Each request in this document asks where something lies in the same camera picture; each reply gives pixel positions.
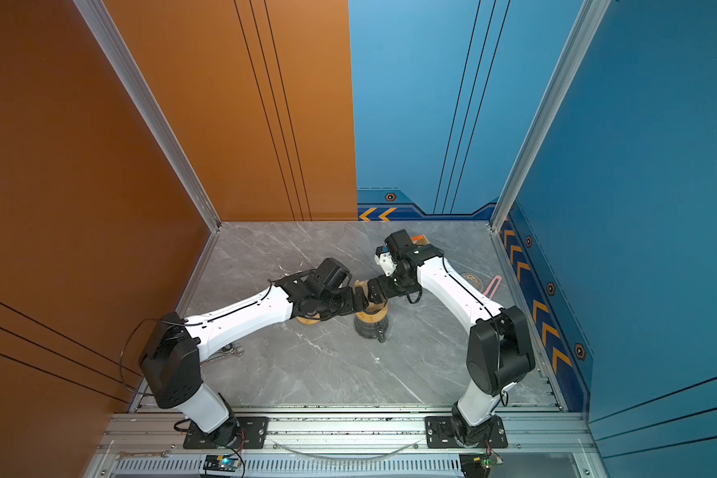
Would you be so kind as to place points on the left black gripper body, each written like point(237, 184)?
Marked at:
point(340, 303)

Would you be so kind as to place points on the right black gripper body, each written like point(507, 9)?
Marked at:
point(394, 285)

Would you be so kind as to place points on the grey ribbed glass pitcher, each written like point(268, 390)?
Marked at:
point(372, 331)

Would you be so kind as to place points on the orange coffee filter box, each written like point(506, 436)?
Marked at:
point(419, 240)

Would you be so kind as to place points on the brown paper coffee filter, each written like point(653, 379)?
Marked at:
point(362, 285)

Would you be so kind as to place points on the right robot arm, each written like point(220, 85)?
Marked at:
point(499, 349)

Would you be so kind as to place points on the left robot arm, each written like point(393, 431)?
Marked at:
point(172, 358)

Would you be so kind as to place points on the white tape roll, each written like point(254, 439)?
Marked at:
point(474, 281)

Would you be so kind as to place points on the metal wrench set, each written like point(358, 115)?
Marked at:
point(226, 352)

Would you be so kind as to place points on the left green circuit board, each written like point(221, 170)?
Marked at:
point(223, 465)

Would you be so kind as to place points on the right circuit board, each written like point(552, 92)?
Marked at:
point(479, 466)

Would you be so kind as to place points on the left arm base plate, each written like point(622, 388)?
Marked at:
point(239, 433)

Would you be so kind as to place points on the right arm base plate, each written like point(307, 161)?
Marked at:
point(453, 432)

